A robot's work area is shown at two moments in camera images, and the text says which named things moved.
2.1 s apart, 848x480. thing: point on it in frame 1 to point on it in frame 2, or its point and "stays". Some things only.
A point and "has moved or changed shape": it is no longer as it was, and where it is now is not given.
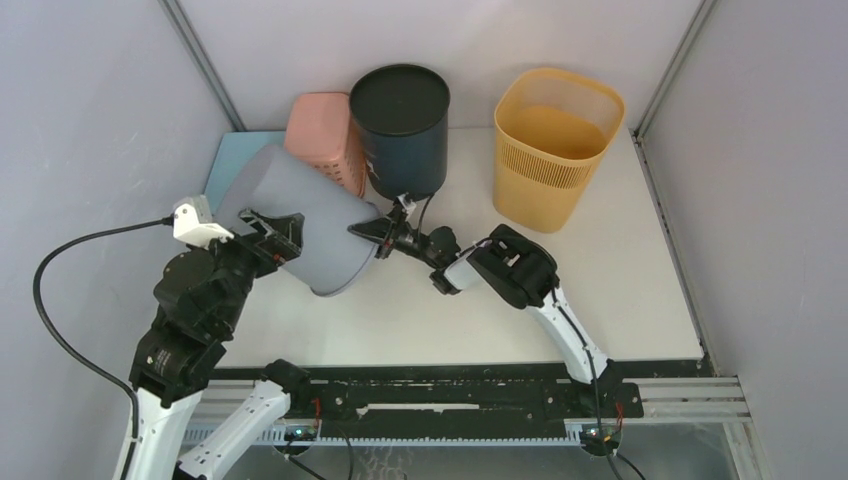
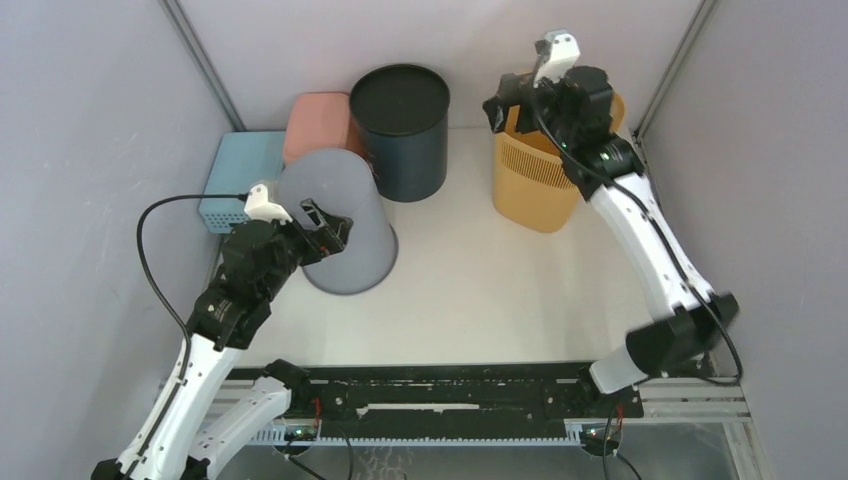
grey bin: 274,183 has moved or changed shape
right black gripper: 386,230 to 512,90
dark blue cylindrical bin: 402,114 stays
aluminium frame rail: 691,400 stays
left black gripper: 279,238 to 330,237
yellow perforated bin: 552,128 stays
